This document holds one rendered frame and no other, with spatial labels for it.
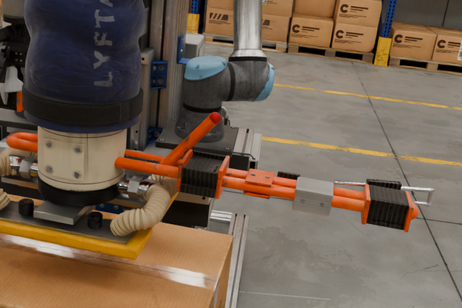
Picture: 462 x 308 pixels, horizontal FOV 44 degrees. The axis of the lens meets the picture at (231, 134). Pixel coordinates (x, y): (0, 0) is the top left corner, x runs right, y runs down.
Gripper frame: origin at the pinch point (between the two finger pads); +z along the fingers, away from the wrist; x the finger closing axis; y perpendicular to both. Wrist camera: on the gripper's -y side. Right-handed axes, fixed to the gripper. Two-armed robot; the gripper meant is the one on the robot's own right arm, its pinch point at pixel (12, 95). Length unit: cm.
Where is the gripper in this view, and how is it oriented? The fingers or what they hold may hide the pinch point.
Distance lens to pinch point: 153.8
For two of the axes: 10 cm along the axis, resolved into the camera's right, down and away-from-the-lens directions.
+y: 9.8, 1.6, -1.3
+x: 1.7, -3.2, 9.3
